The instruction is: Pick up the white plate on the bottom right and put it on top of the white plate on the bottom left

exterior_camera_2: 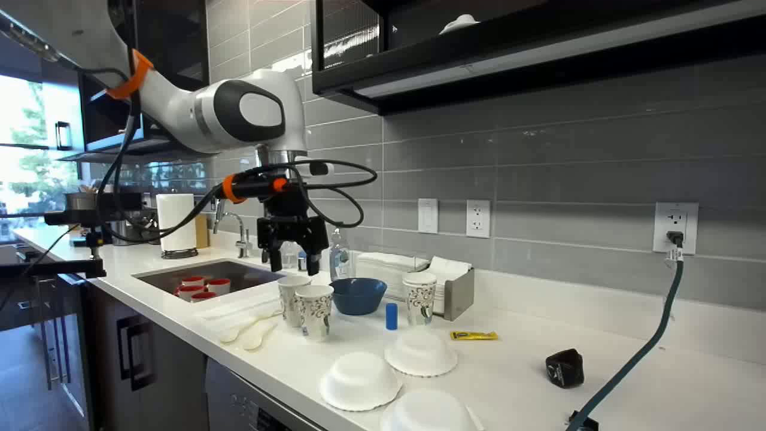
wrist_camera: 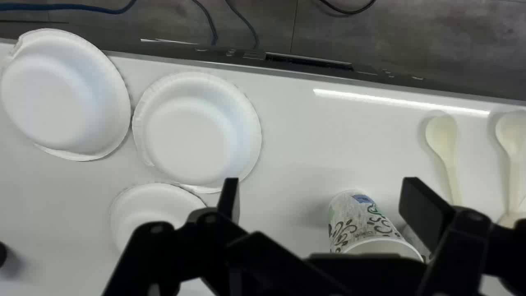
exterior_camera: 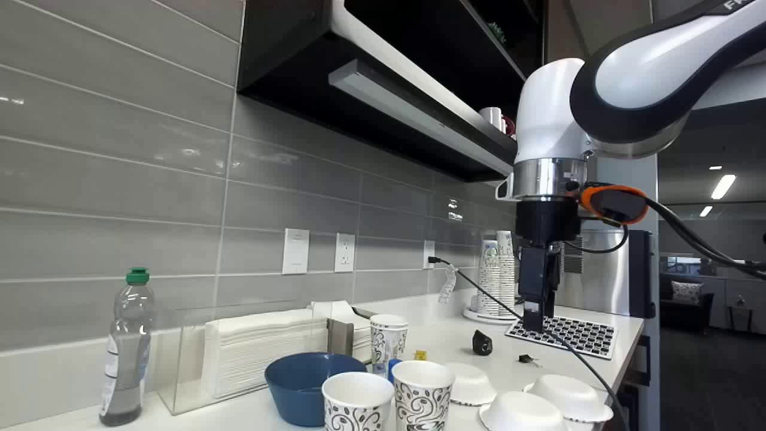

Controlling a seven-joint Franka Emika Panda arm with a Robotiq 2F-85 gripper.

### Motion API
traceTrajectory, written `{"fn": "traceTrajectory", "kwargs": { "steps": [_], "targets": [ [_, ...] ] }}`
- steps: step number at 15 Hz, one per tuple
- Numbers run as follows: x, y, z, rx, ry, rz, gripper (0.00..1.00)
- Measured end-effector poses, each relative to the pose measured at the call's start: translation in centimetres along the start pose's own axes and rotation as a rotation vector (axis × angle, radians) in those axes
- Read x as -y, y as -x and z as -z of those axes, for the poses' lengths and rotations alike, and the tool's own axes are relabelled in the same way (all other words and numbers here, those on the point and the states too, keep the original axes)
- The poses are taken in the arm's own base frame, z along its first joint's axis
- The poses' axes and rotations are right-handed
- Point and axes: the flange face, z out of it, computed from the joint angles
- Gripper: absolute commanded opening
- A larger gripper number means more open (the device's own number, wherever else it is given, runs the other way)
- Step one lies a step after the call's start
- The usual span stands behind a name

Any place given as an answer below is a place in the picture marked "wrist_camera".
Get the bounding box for thin blue floor cable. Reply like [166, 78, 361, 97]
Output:
[0, 0, 138, 17]

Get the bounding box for white bowl lower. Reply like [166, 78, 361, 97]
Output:
[107, 181, 210, 255]

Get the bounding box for cream plastic spoon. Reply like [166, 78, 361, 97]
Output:
[419, 110, 467, 206]
[488, 107, 526, 230]

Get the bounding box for patterned paper cup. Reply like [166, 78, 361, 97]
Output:
[327, 189, 425, 263]

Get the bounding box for black floor cable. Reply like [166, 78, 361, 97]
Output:
[190, 0, 220, 46]
[314, 0, 379, 18]
[227, 0, 261, 50]

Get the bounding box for white foam plate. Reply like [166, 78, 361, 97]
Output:
[0, 27, 133, 165]

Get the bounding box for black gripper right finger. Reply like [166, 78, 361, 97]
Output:
[398, 176, 526, 296]

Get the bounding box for white plate with dotted rim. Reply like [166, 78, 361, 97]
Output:
[130, 71, 264, 191]

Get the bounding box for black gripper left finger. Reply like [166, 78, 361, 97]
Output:
[100, 176, 333, 296]

